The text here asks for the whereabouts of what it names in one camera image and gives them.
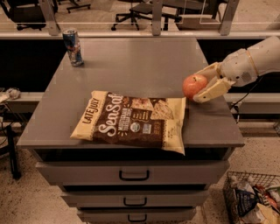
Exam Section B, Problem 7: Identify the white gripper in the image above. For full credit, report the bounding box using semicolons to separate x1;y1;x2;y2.
193;48;258;103

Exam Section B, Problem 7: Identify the red apple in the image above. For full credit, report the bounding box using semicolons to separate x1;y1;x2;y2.
182;73;208;100

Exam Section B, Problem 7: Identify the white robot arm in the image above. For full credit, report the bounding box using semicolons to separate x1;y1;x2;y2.
193;36;280;103

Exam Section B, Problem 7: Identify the brown chip bag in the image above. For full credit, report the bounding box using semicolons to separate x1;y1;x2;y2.
71;91;186;154

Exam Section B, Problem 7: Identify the red snack bag in basket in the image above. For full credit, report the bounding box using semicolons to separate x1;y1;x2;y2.
253;185;280;211

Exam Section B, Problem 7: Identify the dark snack bag in basket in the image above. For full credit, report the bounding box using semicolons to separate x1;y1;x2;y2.
235;189;257;217

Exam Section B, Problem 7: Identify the yellow snack bag in basket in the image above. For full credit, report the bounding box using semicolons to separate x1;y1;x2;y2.
256;204;280;224

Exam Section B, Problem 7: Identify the black office chair centre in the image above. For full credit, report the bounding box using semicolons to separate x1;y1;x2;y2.
111;0;182;36

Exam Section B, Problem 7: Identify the black office chair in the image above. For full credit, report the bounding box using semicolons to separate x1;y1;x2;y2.
0;0;46;31
111;0;182;36

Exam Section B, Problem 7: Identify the blue energy drink can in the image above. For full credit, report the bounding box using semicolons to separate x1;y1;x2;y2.
62;28;84;67

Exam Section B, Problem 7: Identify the grey drawer cabinet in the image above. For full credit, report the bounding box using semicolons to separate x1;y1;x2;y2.
18;38;243;224

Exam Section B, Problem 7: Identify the black office chair left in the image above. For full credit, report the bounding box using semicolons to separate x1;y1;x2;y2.
0;0;46;31

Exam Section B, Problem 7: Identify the black stand at left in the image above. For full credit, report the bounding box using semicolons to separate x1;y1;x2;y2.
0;123;21;179

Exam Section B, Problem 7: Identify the black cable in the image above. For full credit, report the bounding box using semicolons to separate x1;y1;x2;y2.
228;76;263;123

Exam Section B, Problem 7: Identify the top drawer black handle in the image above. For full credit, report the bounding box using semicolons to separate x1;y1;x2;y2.
119;171;150;181

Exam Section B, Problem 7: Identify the drawer black handle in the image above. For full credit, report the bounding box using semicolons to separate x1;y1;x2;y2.
122;198;147;207
127;214;147;223
119;171;150;181

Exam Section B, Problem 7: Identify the wire basket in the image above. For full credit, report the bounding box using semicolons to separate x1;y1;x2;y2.
223;171;280;224

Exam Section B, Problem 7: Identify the middle drawer black handle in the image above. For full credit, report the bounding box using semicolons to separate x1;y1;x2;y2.
122;198;147;207

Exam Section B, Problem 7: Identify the bottom drawer black handle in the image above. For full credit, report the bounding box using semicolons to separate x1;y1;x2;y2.
127;214;147;223

